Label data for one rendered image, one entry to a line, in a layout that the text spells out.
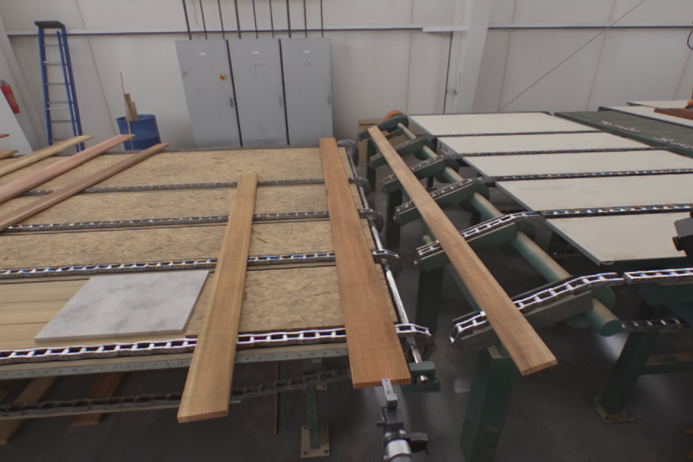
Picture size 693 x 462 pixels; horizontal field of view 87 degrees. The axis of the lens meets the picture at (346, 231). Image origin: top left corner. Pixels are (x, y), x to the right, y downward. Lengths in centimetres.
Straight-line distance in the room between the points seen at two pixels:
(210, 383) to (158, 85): 673
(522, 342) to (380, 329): 52
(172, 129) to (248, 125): 162
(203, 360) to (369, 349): 61
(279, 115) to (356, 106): 151
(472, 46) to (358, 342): 594
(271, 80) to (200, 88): 117
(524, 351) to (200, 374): 114
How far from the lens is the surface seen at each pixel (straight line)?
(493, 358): 171
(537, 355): 149
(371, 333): 152
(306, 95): 665
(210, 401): 139
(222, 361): 150
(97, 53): 812
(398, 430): 123
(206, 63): 683
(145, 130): 693
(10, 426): 299
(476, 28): 686
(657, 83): 986
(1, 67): 851
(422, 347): 168
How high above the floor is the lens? 191
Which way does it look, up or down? 27 degrees down
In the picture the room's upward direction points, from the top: 1 degrees counter-clockwise
